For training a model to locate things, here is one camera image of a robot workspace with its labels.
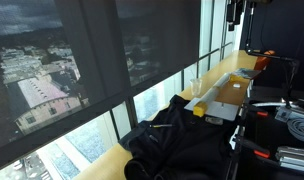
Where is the black jacket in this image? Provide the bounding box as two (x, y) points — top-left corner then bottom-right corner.
(119, 95), (237, 180)

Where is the clear plastic cup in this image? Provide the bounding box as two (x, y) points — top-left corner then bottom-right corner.
(190, 78), (202, 97)

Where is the small metallic foil piece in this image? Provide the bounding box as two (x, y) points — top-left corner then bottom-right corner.
(205, 117), (223, 125)

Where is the small white block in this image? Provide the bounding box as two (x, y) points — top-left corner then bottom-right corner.
(233, 84), (241, 88)

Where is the dark printed booklet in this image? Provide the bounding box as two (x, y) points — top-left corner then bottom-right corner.
(233, 68), (261, 79)

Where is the far black orange clamp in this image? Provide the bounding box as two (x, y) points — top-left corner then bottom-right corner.
(243, 104), (269, 117)

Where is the black orange clamp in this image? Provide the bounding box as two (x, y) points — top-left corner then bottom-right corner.
(243, 104), (269, 117)
(233, 135), (270, 158)

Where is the near black orange clamp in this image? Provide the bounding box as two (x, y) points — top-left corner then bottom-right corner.
(233, 135), (270, 158)

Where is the orange chair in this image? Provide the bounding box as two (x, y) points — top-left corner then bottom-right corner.
(254, 50), (275, 70)

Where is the small grey sensor box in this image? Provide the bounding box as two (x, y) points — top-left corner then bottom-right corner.
(275, 107), (292, 122)

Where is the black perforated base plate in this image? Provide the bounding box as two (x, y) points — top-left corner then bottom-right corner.
(236, 113), (304, 180)

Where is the grey coiled cable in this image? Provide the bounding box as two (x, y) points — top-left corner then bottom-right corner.
(286, 117), (304, 145)

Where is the silver aluminium rail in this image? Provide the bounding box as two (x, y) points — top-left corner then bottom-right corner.
(276, 146), (304, 171)

